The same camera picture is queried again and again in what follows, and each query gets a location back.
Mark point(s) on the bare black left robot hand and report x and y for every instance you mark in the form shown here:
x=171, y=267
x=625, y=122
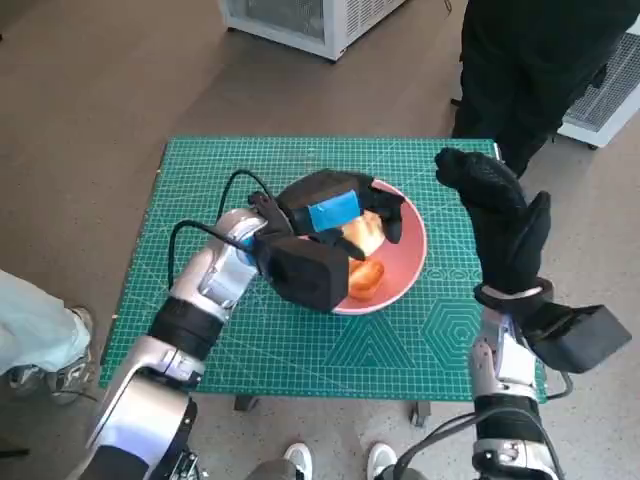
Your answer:
x=320, y=200

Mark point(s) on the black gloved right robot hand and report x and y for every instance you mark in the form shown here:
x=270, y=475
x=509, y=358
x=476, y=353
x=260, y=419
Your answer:
x=505, y=235

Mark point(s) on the round toy bread bun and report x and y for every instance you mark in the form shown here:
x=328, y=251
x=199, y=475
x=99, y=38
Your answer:
x=367, y=235

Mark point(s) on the long striped toy bread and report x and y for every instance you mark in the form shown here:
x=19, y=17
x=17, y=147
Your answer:
x=367, y=277

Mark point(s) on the pink bowl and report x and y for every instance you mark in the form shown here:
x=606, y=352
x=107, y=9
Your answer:
x=405, y=270

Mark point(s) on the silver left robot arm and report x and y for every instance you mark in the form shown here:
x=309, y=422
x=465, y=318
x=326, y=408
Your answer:
x=210, y=280

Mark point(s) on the green cutting mat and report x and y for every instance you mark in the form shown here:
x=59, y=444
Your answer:
x=300, y=360

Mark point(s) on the person in black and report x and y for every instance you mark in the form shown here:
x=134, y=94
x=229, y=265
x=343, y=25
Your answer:
x=525, y=75

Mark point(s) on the white mesh cabinet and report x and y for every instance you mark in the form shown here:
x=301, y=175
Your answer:
x=610, y=100
x=280, y=25

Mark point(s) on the person's white shoe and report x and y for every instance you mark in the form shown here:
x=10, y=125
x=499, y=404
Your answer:
x=297, y=460
x=380, y=460

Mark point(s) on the person's grey trouser leg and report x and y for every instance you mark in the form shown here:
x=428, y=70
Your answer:
x=272, y=471

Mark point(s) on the black floor device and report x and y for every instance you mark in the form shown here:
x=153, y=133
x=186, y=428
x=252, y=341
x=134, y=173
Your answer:
x=190, y=465

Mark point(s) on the person in light trousers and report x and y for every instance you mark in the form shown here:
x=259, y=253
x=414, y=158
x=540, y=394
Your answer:
x=30, y=320

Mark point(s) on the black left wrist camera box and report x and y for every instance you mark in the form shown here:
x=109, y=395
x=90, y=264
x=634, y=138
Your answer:
x=305, y=275

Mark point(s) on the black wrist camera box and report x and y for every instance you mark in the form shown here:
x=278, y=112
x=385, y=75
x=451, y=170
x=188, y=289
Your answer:
x=305, y=275
x=580, y=340

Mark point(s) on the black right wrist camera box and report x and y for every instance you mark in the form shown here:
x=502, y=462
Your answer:
x=580, y=340

